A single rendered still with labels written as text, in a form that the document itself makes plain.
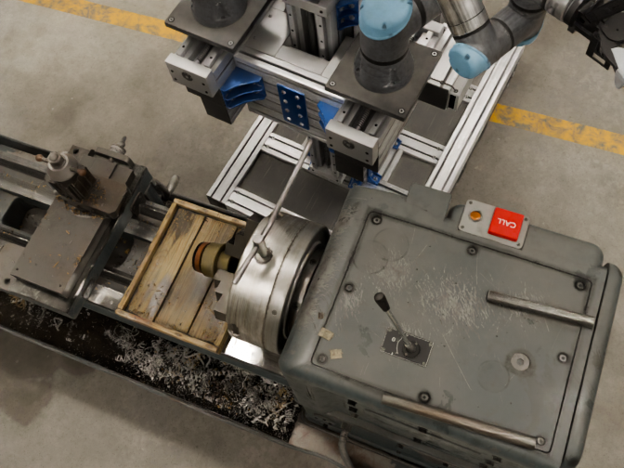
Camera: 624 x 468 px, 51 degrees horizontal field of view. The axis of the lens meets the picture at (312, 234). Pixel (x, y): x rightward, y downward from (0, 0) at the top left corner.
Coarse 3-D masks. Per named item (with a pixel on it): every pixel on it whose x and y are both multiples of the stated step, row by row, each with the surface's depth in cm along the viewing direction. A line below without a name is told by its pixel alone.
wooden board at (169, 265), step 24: (168, 216) 182; (192, 216) 184; (216, 216) 181; (168, 240) 182; (192, 240) 181; (216, 240) 181; (144, 264) 177; (168, 264) 179; (144, 288) 177; (168, 288) 176; (192, 288) 175; (120, 312) 172; (168, 312) 173; (192, 312) 173; (192, 336) 170; (216, 336) 169
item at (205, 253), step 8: (200, 248) 155; (208, 248) 155; (216, 248) 154; (224, 248) 156; (192, 256) 155; (200, 256) 155; (208, 256) 153; (216, 256) 153; (224, 256) 154; (232, 256) 158; (192, 264) 156; (200, 264) 155; (208, 264) 153; (216, 264) 154; (224, 264) 153; (232, 264) 159; (200, 272) 157; (208, 272) 154; (232, 272) 158
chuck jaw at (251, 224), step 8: (256, 216) 150; (280, 216) 150; (248, 224) 149; (256, 224) 148; (240, 232) 151; (248, 232) 149; (232, 240) 154; (240, 240) 151; (232, 248) 152; (240, 248) 152; (240, 256) 152
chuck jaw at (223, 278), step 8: (216, 272) 152; (224, 272) 152; (216, 280) 152; (224, 280) 151; (216, 288) 150; (224, 288) 150; (216, 296) 151; (224, 296) 148; (216, 304) 147; (224, 304) 147; (216, 312) 147; (224, 312) 146; (224, 320) 148; (232, 328) 146
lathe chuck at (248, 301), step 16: (288, 224) 145; (304, 224) 147; (272, 240) 141; (288, 240) 141; (272, 256) 139; (256, 272) 138; (272, 272) 138; (240, 288) 139; (256, 288) 138; (272, 288) 137; (240, 304) 140; (256, 304) 139; (240, 320) 142; (256, 320) 140; (240, 336) 146; (256, 336) 143
